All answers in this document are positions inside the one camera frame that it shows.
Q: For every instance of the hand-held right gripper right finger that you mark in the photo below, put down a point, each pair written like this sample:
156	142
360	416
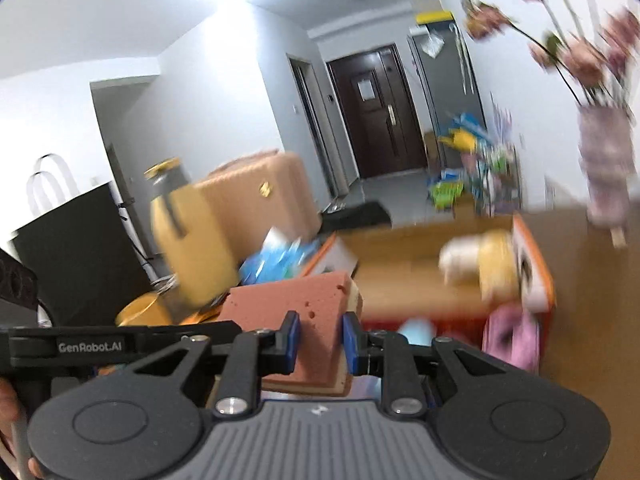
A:
350	347

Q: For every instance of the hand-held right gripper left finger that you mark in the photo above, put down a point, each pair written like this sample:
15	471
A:
294	345

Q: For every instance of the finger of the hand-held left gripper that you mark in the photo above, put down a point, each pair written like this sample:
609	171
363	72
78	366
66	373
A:
200	330

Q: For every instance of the red cardboard box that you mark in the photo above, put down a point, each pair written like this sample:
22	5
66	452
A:
410	270

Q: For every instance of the person's left hand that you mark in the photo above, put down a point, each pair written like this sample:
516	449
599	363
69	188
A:
7	405

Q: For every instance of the yellow mug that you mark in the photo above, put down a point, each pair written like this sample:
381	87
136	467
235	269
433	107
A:
142	310

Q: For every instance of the light blue plush toy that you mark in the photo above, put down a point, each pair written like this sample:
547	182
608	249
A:
417	332

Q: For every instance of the blue tissue packet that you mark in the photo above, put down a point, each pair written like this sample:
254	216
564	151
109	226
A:
272	262

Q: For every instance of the yellow thermos jug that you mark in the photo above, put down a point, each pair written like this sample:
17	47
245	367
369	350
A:
195	240

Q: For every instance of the black doormat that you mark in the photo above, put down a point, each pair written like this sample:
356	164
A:
360	215

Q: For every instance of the pink suitcase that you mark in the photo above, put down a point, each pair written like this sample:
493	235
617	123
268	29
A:
260	200

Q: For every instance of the pink plush toy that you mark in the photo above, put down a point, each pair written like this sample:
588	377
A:
510	335

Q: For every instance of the yellow and white plush toy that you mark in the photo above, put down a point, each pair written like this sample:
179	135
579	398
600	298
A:
495	265

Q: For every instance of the brown cardboard box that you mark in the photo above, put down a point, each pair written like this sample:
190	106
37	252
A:
432	152

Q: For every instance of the pile of colourful toys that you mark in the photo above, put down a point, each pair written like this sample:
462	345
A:
470	170

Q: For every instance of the grey side door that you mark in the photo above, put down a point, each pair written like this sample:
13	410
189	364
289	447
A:
315	125

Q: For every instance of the dark brown entrance door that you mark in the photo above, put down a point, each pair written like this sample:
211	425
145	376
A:
370	125

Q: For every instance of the grey tall cabinet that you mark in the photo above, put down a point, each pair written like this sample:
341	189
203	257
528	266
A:
445	90

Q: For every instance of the pink ribbed vase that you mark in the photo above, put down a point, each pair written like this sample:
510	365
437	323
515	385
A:
605	160

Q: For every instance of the yellow box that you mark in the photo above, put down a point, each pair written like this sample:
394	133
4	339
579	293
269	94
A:
435	17

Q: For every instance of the pink artificial flowers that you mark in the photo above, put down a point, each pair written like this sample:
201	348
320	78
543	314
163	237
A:
582	57

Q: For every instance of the wall ornament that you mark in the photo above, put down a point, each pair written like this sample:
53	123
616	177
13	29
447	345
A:
470	2

